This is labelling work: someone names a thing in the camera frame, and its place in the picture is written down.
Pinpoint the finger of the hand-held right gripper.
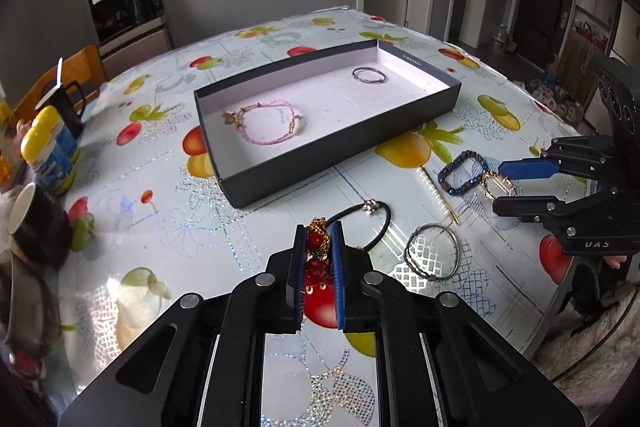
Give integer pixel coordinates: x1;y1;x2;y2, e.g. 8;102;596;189
492;187;627;256
497;135;618;182

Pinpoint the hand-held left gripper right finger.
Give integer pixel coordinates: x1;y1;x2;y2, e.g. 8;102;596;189
335;223;587;427

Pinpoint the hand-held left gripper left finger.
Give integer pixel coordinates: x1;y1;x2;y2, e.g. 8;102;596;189
57;224;307;427

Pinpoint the red bead gold chain bracelet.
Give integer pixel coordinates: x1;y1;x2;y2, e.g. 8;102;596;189
305;217;335;294

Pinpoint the black shallow box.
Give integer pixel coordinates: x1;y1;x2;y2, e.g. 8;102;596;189
193;39;462;210

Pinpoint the pile of shoes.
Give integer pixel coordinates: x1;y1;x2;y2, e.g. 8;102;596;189
515;66;583;122

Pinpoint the silver bangle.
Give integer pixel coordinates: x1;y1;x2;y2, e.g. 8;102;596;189
404;223;461;281

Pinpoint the pearl gold hair pin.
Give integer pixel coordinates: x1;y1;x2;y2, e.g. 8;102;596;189
420;167;459;226

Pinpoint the dark entrance door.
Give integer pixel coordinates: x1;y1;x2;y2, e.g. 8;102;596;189
515;0;580;68

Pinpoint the grey fur rug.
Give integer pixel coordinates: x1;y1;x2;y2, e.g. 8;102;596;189
529;279;640;383

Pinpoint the black cup white inside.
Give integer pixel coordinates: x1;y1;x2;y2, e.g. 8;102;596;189
8;182;74;266

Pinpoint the yellow lid blue bottle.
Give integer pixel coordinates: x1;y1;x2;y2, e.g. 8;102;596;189
20;105;81;196

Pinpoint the white spoon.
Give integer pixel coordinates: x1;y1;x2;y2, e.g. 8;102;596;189
36;57;64;110

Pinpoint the wooden chair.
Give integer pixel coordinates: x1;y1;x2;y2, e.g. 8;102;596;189
10;44;109;124

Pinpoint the blue bead bracelet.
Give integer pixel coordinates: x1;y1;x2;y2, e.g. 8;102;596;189
437;150;490;197

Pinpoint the dark braided bracelet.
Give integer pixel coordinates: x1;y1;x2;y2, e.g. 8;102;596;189
404;241;453;282

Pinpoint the black hair tie gold charm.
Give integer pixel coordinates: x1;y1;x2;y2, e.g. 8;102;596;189
326;200;392;252

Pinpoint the pink cord bracelet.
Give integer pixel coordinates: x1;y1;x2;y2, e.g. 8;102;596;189
223;100;307;144

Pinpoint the silver ring bracelet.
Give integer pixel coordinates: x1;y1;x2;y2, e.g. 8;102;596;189
351;66;388;84

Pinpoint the black mug with handle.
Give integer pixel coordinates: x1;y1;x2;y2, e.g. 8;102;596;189
46;80;87;138

